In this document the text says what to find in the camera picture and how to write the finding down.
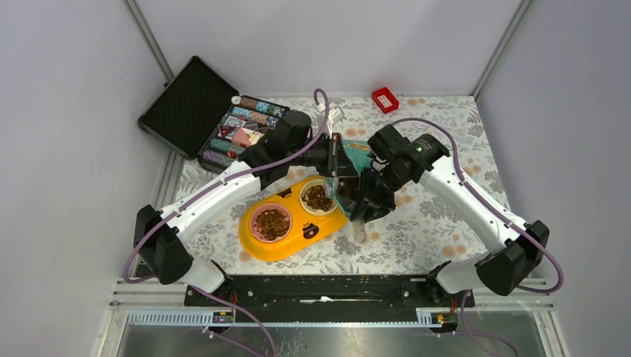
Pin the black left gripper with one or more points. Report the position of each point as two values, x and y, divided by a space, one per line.
338 164

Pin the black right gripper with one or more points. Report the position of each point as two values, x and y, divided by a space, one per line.
370 201

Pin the green dog food bag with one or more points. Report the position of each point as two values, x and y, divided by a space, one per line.
345 192

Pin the clear plastic scoop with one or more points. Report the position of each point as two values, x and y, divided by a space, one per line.
358 230

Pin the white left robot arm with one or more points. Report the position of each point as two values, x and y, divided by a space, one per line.
161 235

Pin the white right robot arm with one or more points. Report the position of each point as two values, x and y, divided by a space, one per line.
514 246

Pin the yellow double pet bowl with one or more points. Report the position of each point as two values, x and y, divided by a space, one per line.
289 221

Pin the small red box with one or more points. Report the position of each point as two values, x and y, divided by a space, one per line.
385 100

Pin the floral table mat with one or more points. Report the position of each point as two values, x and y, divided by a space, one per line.
420 234

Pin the black poker chip case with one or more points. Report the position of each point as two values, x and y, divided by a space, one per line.
199 113

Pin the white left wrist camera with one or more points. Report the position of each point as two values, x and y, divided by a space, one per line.
335 115

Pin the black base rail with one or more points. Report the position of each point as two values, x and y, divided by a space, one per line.
338 298

